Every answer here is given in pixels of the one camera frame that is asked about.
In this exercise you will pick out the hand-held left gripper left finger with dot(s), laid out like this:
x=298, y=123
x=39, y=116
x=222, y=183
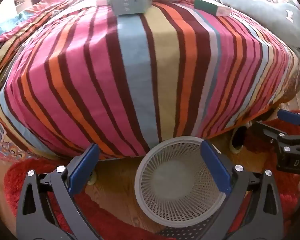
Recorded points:
x=90, y=157

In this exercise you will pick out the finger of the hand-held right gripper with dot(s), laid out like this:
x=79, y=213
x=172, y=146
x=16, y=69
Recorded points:
x=267, y=130
x=288, y=116

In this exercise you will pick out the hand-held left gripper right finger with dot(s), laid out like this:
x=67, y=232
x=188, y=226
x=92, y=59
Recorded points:
x=215, y=162

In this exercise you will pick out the grey plastic mesh basket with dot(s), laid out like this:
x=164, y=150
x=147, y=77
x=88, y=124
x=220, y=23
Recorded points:
x=180, y=180

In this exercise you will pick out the teal green box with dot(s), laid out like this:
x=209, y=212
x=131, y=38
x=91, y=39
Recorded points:
x=207, y=6

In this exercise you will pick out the red shaggy rug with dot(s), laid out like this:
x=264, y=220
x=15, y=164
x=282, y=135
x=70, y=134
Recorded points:
x=17, y=180

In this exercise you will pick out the striped bed sheet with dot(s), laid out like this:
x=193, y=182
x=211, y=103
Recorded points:
x=140, y=80

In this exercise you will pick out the light blue long pillow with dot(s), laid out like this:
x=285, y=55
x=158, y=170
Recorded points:
x=260, y=15

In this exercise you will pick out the folded patterned duvet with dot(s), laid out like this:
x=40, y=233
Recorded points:
x=27, y=20

